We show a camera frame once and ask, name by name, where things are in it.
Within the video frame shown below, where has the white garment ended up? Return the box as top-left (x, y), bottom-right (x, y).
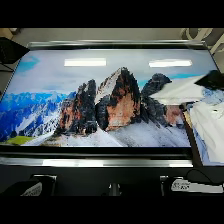
top-left (188, 100), bottom-right (224, 165)

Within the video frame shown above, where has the black cable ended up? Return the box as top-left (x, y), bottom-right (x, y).
top-left (184, 167), bottom-right (218, 185)

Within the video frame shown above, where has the silver frame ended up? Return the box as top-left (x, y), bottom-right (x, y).
top-left (0, 39), bottom-right (224, 197)

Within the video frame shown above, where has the light blue garment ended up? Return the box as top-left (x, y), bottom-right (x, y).
top-left (191, 87), bottom-right (224, 166)

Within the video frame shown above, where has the white T-shirt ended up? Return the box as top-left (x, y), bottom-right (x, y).
top-left (149, 74), bottom-right (214, 106)

